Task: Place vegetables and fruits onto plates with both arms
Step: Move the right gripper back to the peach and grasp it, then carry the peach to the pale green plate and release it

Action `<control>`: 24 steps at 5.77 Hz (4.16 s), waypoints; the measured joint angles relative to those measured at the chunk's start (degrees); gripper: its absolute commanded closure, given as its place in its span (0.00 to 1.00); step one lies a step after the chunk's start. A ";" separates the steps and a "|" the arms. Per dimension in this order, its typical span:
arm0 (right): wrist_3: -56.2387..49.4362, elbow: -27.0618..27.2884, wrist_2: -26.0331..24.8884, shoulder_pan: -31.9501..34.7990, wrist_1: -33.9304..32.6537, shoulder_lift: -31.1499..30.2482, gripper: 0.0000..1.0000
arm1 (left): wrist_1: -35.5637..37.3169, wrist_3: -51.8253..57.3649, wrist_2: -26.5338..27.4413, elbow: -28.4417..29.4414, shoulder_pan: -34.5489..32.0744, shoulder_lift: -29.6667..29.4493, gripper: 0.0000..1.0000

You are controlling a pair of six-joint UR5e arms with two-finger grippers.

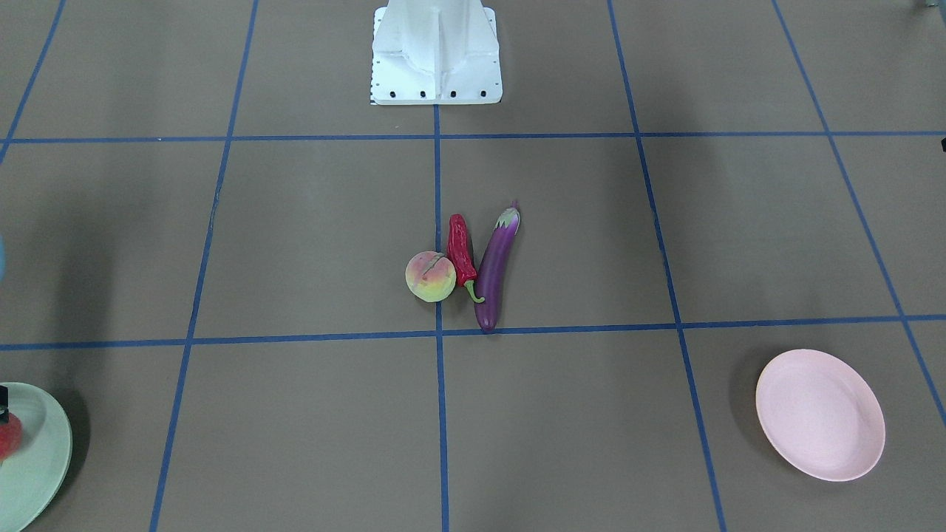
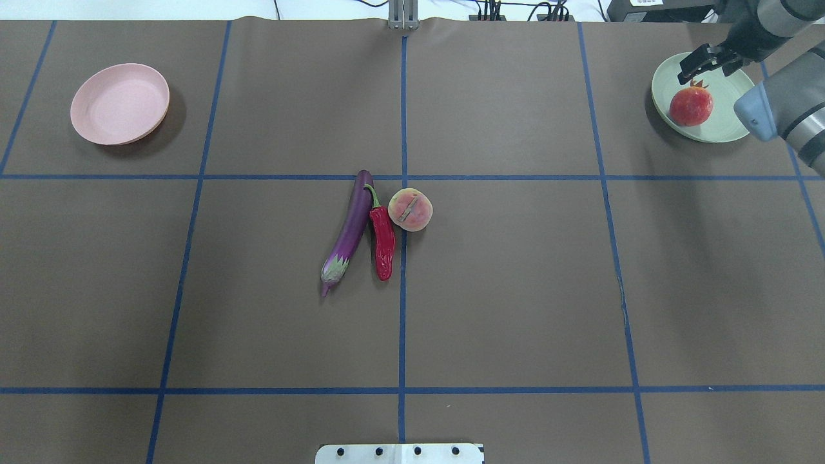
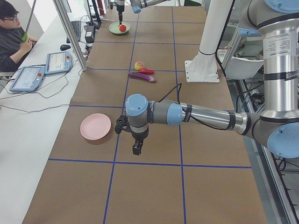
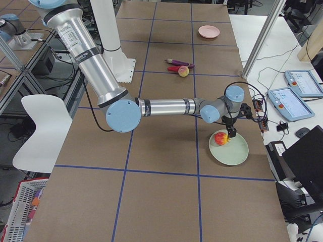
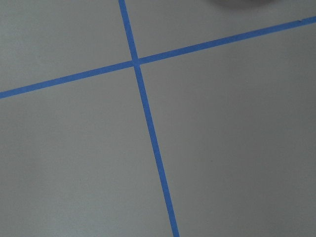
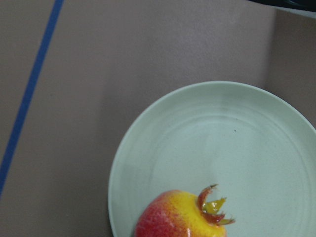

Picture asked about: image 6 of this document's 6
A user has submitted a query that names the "green plate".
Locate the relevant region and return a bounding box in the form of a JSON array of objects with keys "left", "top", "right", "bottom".
[{"left": 108, "top": 81, "right": 316, "bottom": 237}]

